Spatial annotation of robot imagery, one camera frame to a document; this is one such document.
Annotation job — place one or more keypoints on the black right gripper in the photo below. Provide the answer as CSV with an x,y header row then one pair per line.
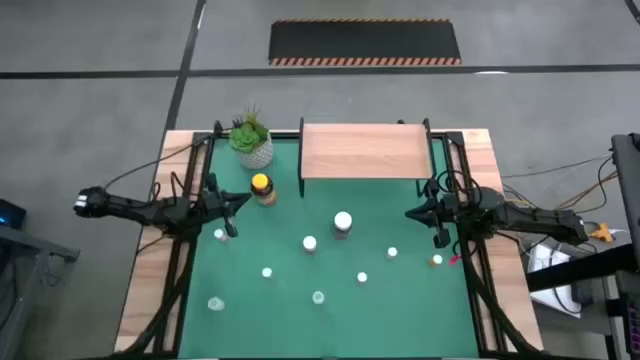
x,y
452,210

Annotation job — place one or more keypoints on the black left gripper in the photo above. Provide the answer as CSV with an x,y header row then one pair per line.
x,y
212,205

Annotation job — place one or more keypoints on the brown fish oil bottle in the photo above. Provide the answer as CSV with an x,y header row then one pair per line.
x,y
262,186

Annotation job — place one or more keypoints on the small salmon pill vial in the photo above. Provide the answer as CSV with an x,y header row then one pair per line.
x,y
218,233

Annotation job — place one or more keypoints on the amber pill vial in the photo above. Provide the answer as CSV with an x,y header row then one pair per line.
x,y
437,259

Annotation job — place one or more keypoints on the pale yellow pill vial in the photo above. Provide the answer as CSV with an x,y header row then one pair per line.
x,y
392,252

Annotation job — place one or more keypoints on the yellow-green pill vial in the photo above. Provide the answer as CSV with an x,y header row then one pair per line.
x,y
266,272

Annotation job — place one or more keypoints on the orange-label gummy bottle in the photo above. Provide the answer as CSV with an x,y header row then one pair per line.
x,y
343,221

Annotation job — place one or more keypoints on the pink-label medicine bottle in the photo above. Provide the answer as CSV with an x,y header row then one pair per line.
x,y
309,243

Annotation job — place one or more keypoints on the pink pill vial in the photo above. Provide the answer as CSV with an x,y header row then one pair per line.
x,y
362,277

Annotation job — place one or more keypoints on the clear pill vial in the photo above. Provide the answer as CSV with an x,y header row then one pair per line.
x,y
215,303

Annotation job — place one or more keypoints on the white bottle with yellow label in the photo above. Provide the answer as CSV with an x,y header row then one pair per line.
x,y
318,297

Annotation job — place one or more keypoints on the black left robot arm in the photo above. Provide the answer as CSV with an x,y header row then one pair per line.
x,y
140,210

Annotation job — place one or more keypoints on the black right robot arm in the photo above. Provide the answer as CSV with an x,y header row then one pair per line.
x,y
540,220

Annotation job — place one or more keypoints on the wooden shelf with black legs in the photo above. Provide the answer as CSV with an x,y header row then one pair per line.
x,y
365,150

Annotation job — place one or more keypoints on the succulent in white patterned pot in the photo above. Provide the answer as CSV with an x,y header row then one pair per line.
x,y
256,156

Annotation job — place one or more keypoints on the small pink clip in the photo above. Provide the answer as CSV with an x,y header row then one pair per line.
x,y
454,260

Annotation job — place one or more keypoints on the white box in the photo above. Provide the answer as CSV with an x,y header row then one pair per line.
x,y
542,257

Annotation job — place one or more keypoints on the green table mat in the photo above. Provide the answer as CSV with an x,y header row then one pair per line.
x,y
300,325

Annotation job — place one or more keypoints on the black side desk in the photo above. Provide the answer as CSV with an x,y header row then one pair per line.
x,y
575,272

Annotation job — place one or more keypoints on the yellow power plug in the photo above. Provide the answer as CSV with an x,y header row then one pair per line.
x,y
601,232

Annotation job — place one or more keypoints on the black hazard-striped floor mat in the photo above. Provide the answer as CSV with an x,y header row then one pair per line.
x,y
365,42

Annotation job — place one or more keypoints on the black monitor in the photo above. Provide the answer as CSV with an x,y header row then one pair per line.
x,y
629,185

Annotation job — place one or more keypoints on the grey side table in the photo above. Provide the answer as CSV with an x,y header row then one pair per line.
x,y
30,245

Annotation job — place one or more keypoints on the black blue-lit device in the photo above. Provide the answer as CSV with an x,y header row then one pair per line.
x,y
11,215

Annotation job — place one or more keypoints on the black table frame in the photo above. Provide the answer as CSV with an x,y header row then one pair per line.
x,y
175,300

